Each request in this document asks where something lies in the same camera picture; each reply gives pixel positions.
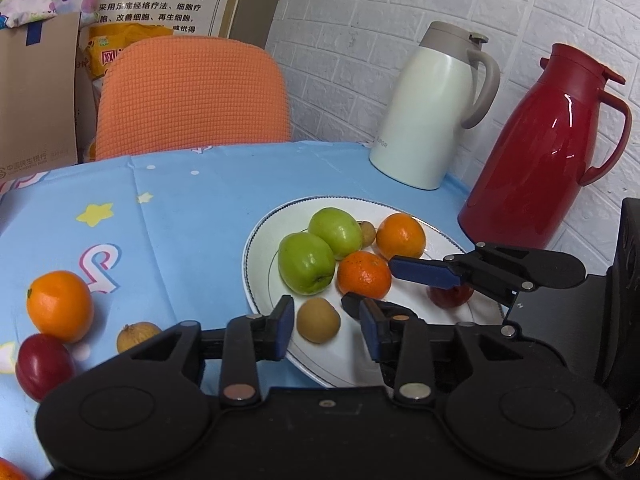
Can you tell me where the red apple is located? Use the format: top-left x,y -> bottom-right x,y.
15,333 -> 77,402

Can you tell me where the white thermos jug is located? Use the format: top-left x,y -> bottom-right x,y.
369,21 -> 501,191

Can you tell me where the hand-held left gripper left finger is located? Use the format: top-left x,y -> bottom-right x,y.
120,295 -> 297,409

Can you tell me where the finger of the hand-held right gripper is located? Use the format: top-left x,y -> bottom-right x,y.
341,292 -> 366,320
389,242 -> 587,307

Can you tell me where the large brown longan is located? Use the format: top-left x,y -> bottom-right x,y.
296,297 -> 342,344

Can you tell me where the green apple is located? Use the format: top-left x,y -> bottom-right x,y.
308,207 -> 364,261
278,231 -> 336,296

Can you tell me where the blue printed tablecloth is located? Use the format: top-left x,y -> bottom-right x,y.
0,141 -> 471,480

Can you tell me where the red plum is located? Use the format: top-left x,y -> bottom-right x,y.
427,284 -> 475,308

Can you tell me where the small mandarin orange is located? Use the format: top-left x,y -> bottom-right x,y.
336,251 -> 392,297

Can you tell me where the white plate with dark rim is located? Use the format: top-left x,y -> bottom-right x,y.
242,196 -> 506,389

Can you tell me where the red thermos jug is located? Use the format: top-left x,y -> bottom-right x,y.
457,43 -> 633,250

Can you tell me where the brown cardboard box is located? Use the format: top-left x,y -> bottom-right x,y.
0,11 -> 83,186

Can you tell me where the smooth orange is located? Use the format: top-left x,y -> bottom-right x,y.
26,270 -> 95,344
375,213 -> 427,260

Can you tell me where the yellow snack bag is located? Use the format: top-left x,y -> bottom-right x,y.
75,22 -> 176,161

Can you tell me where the orange chair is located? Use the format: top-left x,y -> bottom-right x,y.
95,36 -> 293,162

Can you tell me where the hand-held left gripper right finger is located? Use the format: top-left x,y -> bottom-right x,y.
360,300 -> 537,409

